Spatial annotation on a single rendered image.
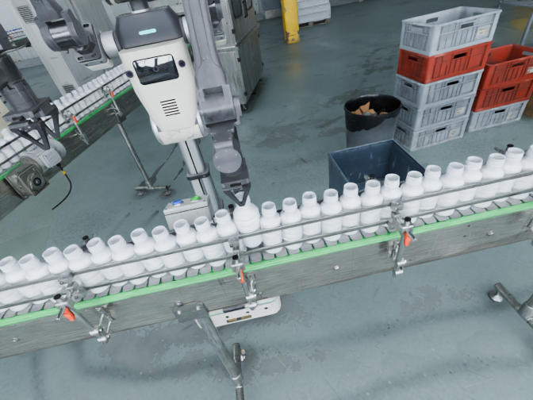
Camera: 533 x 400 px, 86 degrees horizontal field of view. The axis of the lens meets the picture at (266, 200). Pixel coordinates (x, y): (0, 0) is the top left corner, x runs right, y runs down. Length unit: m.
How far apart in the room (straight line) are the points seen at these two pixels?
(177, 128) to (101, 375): 1.49
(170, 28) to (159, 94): 0.23
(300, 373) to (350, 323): 0.40
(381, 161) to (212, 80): 1.07
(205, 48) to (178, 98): 0.60
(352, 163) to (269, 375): 1.18
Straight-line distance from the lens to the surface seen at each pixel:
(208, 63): 0.63
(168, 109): 1.25
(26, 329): 1.17
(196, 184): 1.45
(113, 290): 0.99
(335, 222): 0.83
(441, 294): 2.09
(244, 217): 0.75
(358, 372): 1.77
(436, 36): 2.89
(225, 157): 0.58
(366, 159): 1.48
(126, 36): 1.28
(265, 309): 1.80
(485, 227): 1.12
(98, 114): 2.64
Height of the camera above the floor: 1.66
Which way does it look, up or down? 39 degrees down
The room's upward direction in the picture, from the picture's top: 11 degrees counter-clockwise
